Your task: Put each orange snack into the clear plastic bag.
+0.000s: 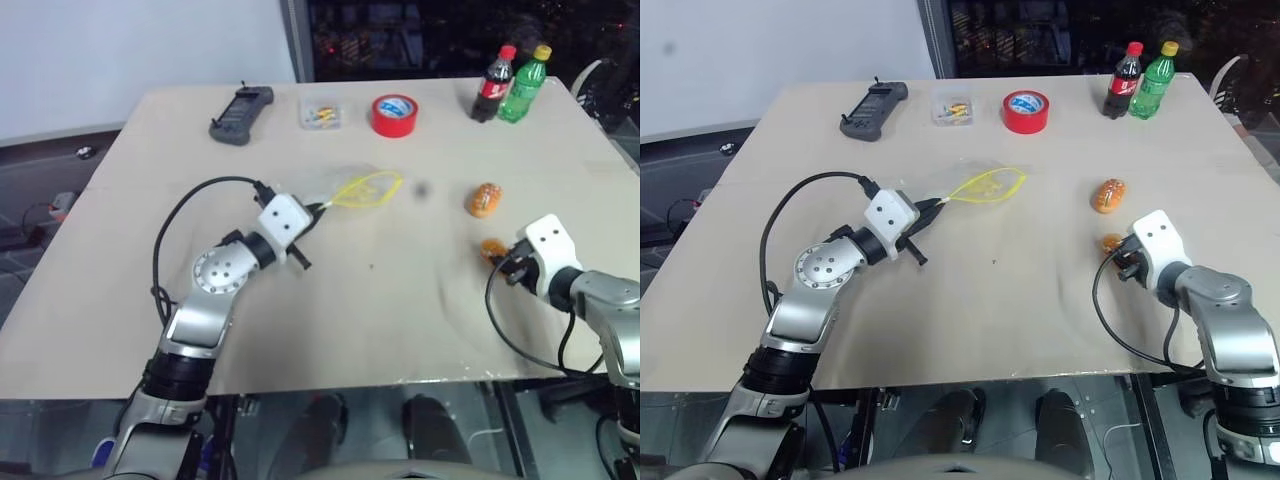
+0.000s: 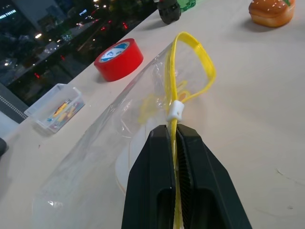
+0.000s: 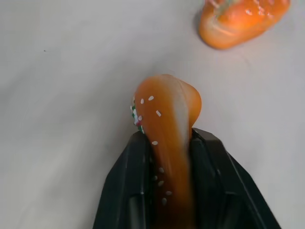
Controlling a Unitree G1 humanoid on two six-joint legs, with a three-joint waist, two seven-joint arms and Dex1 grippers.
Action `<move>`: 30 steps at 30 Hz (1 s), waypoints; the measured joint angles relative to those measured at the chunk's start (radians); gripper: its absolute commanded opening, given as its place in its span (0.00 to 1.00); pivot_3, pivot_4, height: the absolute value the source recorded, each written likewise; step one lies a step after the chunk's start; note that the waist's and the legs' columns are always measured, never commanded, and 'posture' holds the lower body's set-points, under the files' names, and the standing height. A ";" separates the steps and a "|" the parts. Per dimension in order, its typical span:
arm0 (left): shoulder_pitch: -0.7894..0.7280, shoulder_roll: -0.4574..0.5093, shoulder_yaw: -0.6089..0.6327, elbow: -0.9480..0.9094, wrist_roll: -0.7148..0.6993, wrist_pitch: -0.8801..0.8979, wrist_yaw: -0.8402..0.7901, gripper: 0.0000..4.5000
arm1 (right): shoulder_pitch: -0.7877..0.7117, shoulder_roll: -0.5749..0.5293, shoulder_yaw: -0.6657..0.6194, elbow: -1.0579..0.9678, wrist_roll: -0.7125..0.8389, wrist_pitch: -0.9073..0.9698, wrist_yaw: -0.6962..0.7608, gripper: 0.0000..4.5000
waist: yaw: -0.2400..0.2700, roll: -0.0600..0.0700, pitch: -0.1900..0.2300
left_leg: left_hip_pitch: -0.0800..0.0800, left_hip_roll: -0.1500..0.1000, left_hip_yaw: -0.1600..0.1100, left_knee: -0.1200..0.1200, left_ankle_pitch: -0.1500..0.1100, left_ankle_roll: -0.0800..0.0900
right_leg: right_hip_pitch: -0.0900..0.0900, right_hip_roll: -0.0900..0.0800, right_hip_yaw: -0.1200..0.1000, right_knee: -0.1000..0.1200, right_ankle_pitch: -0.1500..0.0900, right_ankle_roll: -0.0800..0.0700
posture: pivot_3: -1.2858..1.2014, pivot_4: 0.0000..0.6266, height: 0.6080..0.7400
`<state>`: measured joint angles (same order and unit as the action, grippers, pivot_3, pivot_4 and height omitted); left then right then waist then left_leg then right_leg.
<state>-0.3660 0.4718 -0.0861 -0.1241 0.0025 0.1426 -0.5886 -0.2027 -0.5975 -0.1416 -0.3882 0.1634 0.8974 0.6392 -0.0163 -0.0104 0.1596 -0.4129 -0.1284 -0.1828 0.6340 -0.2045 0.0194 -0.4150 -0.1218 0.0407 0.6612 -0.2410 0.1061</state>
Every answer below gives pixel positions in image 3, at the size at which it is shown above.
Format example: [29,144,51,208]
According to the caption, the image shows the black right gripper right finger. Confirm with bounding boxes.
[189,127,282,229]

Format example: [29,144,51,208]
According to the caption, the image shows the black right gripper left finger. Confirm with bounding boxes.
[92,132,161,229]

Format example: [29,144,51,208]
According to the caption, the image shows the orange toy burger snack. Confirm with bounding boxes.
[198,0,292,50]
[130,74,203,229]

